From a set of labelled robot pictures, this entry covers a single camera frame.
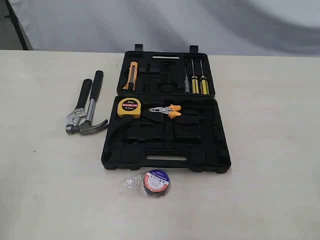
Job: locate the clear test pen screwdriver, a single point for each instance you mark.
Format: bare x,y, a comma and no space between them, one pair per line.
186,81

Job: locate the black metal stand pole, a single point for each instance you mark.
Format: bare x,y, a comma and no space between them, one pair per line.
16,24

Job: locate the orange handled pliers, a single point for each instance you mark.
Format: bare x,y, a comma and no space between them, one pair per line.
172,111

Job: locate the yellow black screwdriver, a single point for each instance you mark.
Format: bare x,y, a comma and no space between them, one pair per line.
204,87
194,79

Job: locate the yellow black screwdriver right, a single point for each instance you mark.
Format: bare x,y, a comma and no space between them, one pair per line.
204,87

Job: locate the orange utility knife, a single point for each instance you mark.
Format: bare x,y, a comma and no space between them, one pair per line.
132,77

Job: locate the yellow tape measure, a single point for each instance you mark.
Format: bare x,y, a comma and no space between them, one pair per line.
129,106

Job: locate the black electrical tape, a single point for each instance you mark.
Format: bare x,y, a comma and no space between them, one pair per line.
154,183

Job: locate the adjustable wrench black handle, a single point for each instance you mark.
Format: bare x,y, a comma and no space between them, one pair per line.
79,112

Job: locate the black plastic tool case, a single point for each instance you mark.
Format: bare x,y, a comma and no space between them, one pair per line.
195,140

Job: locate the yellow black screwdriver left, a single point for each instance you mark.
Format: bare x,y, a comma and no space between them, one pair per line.
194,79

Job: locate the claw hammer black handle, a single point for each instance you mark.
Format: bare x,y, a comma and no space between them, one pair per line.
85,126

